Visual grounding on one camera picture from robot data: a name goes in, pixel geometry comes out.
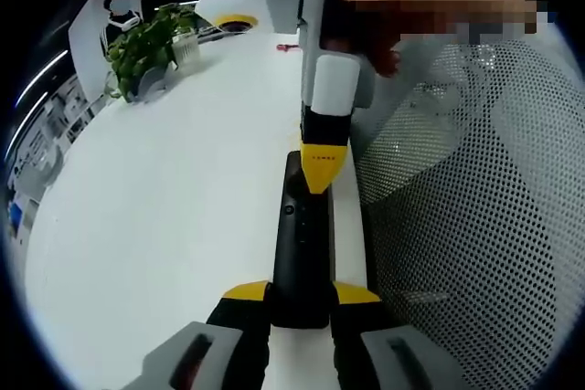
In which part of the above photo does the person's right hand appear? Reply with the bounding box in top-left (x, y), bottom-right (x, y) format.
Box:
top-left (365, 36), bottom-right (404, 79)

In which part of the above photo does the white ribbed plant pot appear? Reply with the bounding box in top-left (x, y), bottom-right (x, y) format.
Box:
top-left (171, 36), bottom-right (202, 65)

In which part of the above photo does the grey mesh chair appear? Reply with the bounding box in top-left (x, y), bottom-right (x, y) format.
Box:
top-left (356, 37), bottom-right (585, 390)

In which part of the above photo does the black remote control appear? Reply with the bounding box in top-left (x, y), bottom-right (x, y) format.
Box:
top-left (271, 151), bottom-right (337, 330)

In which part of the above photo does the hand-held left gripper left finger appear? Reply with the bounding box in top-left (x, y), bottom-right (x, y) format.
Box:
top-left (113, 279), bottom-right (273, 390)

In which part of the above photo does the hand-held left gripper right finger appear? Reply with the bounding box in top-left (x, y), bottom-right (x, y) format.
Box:
top-left (331, 279), bottom-right (472, 390)

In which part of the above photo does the green potted plant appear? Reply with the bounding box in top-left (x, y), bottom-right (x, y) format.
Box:
top-left (105, 4), bottom-right (200, 100)

